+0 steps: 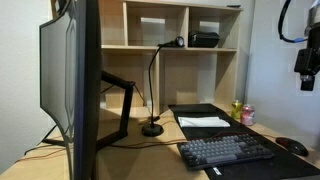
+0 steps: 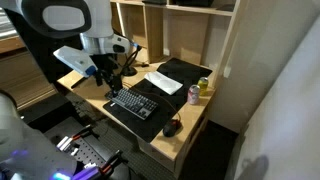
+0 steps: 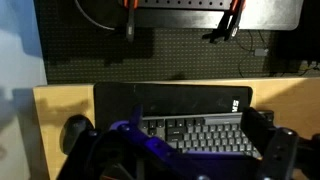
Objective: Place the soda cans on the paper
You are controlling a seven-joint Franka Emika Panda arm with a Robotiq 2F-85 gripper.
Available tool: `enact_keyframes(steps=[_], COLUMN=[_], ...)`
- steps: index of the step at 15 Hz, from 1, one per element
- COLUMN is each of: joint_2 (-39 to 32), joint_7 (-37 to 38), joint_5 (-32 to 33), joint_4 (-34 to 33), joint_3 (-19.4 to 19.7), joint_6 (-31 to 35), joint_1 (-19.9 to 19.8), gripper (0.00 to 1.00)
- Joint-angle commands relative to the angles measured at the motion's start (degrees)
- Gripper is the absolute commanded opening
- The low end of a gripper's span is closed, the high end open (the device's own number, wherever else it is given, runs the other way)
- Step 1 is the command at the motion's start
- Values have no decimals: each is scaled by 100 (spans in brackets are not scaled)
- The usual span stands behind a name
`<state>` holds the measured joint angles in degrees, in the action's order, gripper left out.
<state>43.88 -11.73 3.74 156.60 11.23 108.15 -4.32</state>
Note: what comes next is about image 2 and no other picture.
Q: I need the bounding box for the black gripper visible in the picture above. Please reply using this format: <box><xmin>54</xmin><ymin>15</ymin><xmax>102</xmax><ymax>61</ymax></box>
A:
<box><xmin>91</xmin><ymin>54</ymin><xmax>122</xmax><ymax>97</ymax></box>

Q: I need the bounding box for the pink soda can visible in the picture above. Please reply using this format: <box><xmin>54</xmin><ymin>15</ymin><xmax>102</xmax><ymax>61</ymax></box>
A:
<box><xmin>187</xmin><ymin>85</ymin><xmax>200</xmax><ymax>105</ymax></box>

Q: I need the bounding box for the yellow soda can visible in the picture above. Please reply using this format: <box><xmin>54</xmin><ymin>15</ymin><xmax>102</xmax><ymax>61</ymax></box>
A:
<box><xmin>198</xmin><ymin>77</ymin><xmax>208</xmax><ymax>95</ymax></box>

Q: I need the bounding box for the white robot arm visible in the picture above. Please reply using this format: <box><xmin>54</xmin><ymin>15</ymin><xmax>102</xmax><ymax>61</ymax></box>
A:
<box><xmin>0</xmin><ymin>0</ymin><xmax>134</xmax><ymax>96</ymax></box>

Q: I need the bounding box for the white folded paper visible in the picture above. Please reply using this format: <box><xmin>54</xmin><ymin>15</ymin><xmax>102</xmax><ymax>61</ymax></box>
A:
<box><xmin>144</xmin><ymin>71</ymin><xmax>182</xmax><ymax>95</ymax></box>

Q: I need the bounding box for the black gooseneck desk lamp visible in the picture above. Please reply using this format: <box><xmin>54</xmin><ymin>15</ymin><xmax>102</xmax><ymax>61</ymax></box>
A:
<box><xmin>120</xmin><ymin>44</ymin><xmax>142</xmax><ymax>76</ymax></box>

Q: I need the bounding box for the grey mechanical keyboard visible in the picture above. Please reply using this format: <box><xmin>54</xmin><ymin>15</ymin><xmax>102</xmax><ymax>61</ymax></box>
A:
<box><xmin>105</xmin><ymin>88</ymin><xmax>158</xmax><ymax>120</ymax></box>

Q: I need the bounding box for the black desk mat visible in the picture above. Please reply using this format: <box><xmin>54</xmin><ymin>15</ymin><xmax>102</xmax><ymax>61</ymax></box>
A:
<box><xmin>103</xmin><ymin>58</ymin><xmax>212</xmax><ymax>142</ymax></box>

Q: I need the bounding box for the red black clamp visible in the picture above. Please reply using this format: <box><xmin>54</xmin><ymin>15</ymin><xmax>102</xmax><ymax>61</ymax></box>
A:
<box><xmin>56</xmin><ymin>125</ymin><xmax>92</xmax><ymax>151</ymax></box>
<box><xmin>71</xmin><ymin>149</ymin><xmax>129</xmax><ymax>180</ymax></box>

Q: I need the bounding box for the black curved monitor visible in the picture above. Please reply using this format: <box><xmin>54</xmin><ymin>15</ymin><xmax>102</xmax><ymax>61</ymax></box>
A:
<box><xmin>4</xmin><ymin>9</ymin><xmax>82</xmax><ymax>83</ymax></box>

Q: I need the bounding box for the black computer mouse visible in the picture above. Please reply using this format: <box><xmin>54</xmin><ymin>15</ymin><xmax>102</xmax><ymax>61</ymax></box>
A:
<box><xmin>162</xmin><ymin>119</ymin><xmax>182</xmax><ymax>137</ymax></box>

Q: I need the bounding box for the wooden desk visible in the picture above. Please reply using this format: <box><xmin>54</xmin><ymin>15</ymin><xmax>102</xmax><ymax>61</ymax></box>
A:
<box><xmin>58</xmin><ymin>58</ymin><xmax>215</xmax><ymax>177</ymax></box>

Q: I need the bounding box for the wooden shelf unit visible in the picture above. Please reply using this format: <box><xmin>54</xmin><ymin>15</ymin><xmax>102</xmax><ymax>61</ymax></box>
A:
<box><xmin>110</xmin><ymin>0</ymin><xmax>249</xmax><ymax>87</ymax></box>

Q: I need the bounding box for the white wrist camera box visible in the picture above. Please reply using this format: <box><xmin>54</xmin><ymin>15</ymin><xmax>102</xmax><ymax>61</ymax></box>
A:
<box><xmin>53</xmin><ymin>46</ymin><xmax>98</xmax><ymax>78</ymax></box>

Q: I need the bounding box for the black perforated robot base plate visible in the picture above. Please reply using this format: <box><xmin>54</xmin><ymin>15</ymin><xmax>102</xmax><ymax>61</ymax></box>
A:
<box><xmin>43</xmin><ymin>116</ymin><xmax>134</xmax><ymax>180</ymax></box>

